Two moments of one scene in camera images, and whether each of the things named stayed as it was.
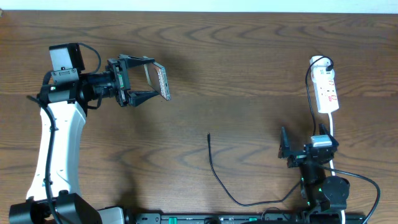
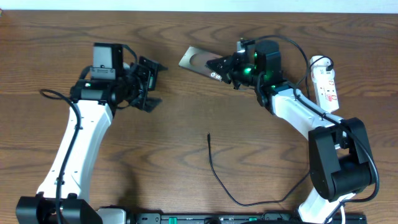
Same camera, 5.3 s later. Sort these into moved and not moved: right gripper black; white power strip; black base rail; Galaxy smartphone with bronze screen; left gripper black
Moved: Galaxy smartphone with bronze screen; left gripper black; right gripper black
Not moved: white power strip; black base rail
